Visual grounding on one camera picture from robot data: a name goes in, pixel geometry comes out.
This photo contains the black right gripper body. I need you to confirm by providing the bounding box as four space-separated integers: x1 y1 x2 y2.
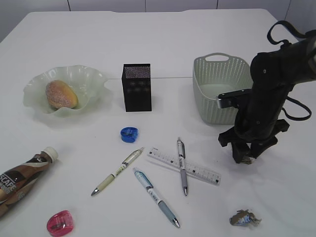
217 84 294 147

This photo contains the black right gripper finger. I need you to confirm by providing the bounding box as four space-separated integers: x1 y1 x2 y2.
250 137 278 159
232 142 250 164

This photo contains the paper ball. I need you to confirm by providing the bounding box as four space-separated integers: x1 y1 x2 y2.
229 209 262 226
241 156 256 165

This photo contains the sugared orange bread bun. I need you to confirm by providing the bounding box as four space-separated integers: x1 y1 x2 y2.
45 80 79 109

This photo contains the brown Nescafe coffee bottle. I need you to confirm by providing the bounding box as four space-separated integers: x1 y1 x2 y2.
0 147 58 216

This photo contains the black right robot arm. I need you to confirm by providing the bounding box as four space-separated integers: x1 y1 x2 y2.
217 36 316 164

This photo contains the grey retractable pen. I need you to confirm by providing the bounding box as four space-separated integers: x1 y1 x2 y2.
177 137 188 196

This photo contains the green plastic woven basket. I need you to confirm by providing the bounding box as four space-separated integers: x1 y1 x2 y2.
193 53 252 125

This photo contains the blue retractable pen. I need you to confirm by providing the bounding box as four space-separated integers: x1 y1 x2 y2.
133 168 181 228

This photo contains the beige retractable pen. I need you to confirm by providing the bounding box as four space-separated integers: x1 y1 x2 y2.
91 147 144 197

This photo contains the blue pencil sharpener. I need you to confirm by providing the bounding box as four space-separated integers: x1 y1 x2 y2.
120 127 138 143

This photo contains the black mesh pen holder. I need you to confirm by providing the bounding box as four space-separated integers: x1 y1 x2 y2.
121 64 152 112

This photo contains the green wavy glass plate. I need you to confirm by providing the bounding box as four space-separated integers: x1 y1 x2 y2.
23 65 107 117

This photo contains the pink pencil sharpener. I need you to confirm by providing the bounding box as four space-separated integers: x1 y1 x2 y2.
46 210 74 237

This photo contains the clear plastic ruler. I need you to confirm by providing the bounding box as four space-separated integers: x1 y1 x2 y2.
148 148 221 186

